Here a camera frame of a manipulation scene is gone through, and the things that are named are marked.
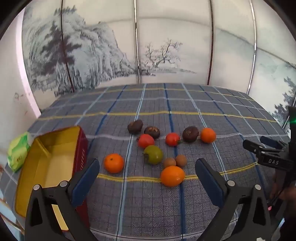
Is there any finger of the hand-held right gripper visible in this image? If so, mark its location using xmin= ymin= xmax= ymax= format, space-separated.
xmin=243 ymin=139 xmax=264 ymax=154
xmin=260 ymin=136 xmax=281 ymax=149

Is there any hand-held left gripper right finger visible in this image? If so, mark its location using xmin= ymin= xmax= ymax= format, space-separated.
xmin=195 ymin=158 xmax=281 ymax=241

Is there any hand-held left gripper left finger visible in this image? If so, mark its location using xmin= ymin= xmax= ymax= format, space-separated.
xmin=24 ymin=158 xmax=100 ymax=241

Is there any large orange mandarin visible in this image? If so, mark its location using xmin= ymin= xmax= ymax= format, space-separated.
xmin=160 ymin=166 xmax=186 ymax=187

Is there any red and gold tin box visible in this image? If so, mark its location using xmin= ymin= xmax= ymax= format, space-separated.
xmin=14 ymin=126 xmax=89 ymax=232

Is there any dark brown fruit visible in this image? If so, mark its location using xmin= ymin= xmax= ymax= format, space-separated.
xmin=127 ymin=119 xmax=144 ymax=134
xmin=182 ymin=126 xmax=199 ymax=143
xmin=144 ymin=126 xmax=160 ymax=139

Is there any red tomato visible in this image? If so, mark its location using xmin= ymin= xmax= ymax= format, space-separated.
xmin=165 ymin=133 xmax=181 ymax=147
xmin=137 ymin=134 xmax=155 ymax=149

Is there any green tomato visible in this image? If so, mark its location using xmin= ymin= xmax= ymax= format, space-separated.
xmin=143 ymin=145 xmax=164 ymax=165

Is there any person's right hand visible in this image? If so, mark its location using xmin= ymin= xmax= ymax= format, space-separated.
xmin=269 ymin=173 xmax=296 ymax=209

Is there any green tissue pack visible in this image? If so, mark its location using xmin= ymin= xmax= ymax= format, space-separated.
xmin=7 ymin=132 xmax=31 ymax=172

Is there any grey plaid tablecloth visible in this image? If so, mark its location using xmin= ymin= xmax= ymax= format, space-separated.
xmin=0 ymin=83 xmax=290 ymax=241

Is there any landscape painted screen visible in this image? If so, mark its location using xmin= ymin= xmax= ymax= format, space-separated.
xmin=22 ymin=0 xmax=296 ymax=130

